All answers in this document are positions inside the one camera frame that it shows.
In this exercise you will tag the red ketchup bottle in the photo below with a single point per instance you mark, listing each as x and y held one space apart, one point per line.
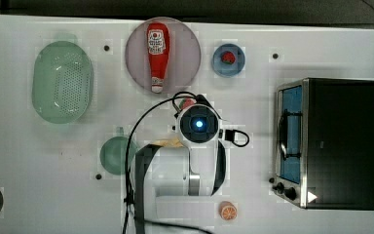
158 47

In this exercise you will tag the green mug with handle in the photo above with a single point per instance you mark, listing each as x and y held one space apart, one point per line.
113 153

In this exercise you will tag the toy orange half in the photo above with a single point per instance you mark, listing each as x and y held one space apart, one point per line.
227 210

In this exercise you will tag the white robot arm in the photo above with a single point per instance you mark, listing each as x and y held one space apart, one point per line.
196 168

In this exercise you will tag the peeled toy banana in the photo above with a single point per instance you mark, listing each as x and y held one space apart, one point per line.
171 142

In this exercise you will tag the black steel toaster oven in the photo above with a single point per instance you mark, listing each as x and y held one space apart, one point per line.
324 144

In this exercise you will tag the blue small bowl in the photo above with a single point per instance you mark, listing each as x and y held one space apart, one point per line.
228 70

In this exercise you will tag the green perforated colander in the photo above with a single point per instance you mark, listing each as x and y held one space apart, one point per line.
63 81

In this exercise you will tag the grey round plate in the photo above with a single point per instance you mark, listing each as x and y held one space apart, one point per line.
183 62

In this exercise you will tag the strawberry in blue bowl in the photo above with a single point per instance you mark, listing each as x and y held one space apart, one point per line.
228 58

